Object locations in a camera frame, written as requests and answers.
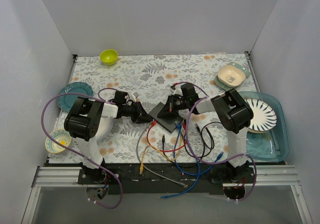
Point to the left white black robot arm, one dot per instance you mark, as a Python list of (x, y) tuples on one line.
[(88, 117)]

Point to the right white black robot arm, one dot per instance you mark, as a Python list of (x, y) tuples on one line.
[(234, 114)]

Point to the floral table mat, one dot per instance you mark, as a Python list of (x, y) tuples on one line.
[(150, 76)]

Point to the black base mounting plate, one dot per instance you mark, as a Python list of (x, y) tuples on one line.
[(210, 181)]

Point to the yellow teal patterned bowl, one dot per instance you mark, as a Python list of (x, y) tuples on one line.
[(62, 137)]

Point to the black network switch box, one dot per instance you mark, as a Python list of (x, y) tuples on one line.
[(167, 121)]

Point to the white blue striped plate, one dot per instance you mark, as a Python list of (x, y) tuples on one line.
[(264, 117)]

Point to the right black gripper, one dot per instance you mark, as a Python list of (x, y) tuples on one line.
[(169, 106)]

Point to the cream square bowl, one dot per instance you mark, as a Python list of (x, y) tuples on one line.
[(231, 76)]

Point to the teal plastic tub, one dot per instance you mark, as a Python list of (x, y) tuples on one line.
[(273, 145)]

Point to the teal scalloped plate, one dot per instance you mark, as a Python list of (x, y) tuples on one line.
[(66, 102)]

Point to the white round plate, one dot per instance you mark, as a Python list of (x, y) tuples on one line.
[(104, 128)]

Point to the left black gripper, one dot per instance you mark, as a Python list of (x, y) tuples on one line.
[(136, 111)]

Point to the lime green bowl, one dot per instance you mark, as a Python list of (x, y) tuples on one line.
[(109, 57)]

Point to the aluminium frame rail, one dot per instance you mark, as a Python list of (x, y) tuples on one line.
[(267, 175)]

